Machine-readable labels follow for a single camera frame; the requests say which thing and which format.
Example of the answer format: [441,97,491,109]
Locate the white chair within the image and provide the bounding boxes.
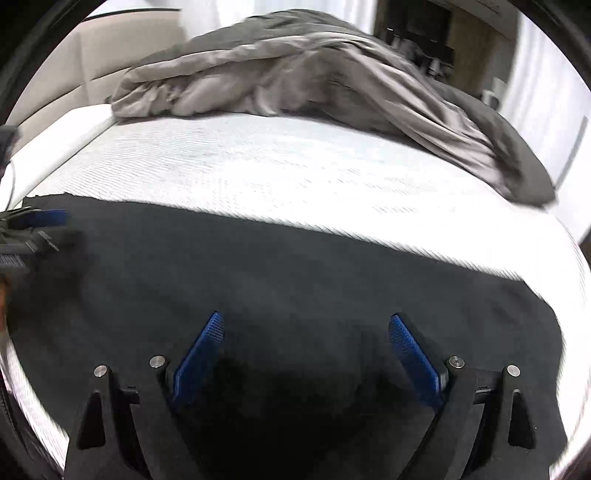
[482,78,506,112]

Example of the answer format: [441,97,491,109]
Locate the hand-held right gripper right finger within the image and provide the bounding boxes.
[389,314,550,480]

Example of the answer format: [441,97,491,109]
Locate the brown curtain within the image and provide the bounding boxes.
[455,9,497,84]

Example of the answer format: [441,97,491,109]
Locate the bed with hexagon patterned sheet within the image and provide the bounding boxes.
[0,104,591,480]

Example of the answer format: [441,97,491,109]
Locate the white pillow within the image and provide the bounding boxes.
[0,104,116,208]

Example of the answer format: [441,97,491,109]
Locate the grey duvet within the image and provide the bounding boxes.
[110,10,557,207]

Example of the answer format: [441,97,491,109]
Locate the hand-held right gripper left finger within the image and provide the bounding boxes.
[65,312,227,480]

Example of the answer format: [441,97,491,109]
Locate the beige padded headboard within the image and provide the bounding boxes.
[7,13,185,125]

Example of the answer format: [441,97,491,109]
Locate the clothes rack with garments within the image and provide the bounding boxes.
[385,18,455,79]

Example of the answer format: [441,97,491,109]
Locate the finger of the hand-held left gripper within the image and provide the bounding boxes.
[21,209,69,230]
[18,230,65,254]

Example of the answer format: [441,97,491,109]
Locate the black pants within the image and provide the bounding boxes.
[4,194,568,480]

